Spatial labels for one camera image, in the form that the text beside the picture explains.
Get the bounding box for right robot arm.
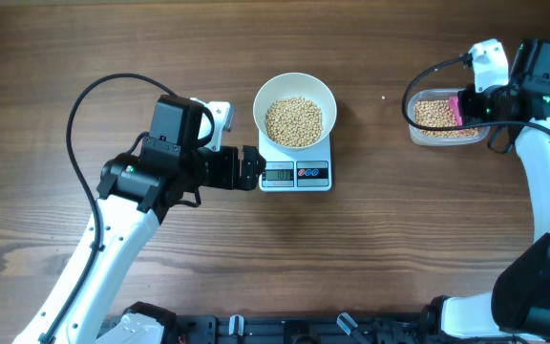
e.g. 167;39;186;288
435;39;550;342

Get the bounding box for clear plastic container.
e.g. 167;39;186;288
406;89;489;146

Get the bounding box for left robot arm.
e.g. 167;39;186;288
14;95;265;343

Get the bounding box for soybeans in white bowl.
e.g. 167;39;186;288
264;97;323;148

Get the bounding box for white bowl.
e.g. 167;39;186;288
253;73;338;150

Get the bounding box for pile of soybeans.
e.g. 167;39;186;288
413;100;479;139

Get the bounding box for pink plastic scoop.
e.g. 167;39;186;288
448;96;463;126

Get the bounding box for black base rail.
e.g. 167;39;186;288
97;312;448;344

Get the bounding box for white digital kitchen scale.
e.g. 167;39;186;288
259;134;332;192

